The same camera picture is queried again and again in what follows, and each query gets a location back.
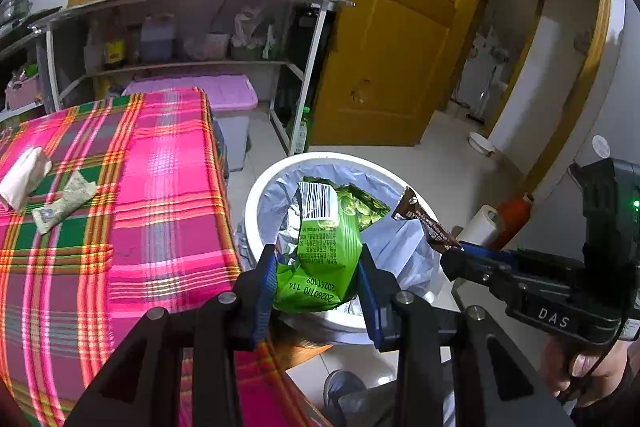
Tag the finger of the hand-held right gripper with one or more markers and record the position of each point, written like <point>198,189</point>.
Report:
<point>472,274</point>
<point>485,253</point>

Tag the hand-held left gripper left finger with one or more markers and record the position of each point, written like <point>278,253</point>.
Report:
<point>262,302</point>

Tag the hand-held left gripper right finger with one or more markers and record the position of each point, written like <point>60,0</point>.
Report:
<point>372,307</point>

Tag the brown snack wrapper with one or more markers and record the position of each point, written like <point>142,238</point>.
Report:
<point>425,222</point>

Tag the green snack packet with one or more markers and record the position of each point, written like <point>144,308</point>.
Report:
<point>327,252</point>

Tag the pale blue bin bag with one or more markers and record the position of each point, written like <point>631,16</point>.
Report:
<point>400,237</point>

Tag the white round bin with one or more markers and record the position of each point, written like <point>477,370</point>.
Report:
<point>260,192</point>

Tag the person's right hand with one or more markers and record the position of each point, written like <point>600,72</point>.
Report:
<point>592,364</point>

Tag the white paper roll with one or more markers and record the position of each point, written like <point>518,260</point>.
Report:
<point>480,224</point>

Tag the orange bottle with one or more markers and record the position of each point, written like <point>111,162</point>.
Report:
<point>515,214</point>

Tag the grey shoe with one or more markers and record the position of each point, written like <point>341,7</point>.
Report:
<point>342,392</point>

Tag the white bowl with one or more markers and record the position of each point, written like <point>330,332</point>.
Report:
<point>481,144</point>

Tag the pink plaid tablecloth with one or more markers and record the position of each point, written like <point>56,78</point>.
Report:
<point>160,187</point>

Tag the green plastic bottle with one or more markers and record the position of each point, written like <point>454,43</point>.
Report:
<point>301,134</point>

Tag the white appliance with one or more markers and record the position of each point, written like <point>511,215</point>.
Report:
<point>482,72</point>

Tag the pink lidded storage box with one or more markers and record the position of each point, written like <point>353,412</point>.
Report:
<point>215,94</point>

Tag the crumpled paper wrapper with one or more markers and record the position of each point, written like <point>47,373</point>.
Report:
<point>65,202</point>

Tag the yellow wooden door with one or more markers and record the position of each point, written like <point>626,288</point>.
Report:
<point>400,32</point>

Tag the white tissue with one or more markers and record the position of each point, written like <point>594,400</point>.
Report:
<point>25,179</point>

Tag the white plastic bag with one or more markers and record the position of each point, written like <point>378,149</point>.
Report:
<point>250,29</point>

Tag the blue plastic jug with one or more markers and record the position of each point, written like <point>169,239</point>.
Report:
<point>157,39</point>

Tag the yellow labelled bottle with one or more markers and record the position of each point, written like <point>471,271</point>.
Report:
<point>115,53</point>

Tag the pink basket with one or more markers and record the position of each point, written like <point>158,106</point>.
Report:
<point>22,94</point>

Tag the black stove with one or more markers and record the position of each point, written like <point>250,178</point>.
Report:
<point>35,19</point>

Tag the steel pot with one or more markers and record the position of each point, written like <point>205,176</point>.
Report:
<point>12,4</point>

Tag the yellow door frame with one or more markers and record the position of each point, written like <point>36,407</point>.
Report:
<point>585,57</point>

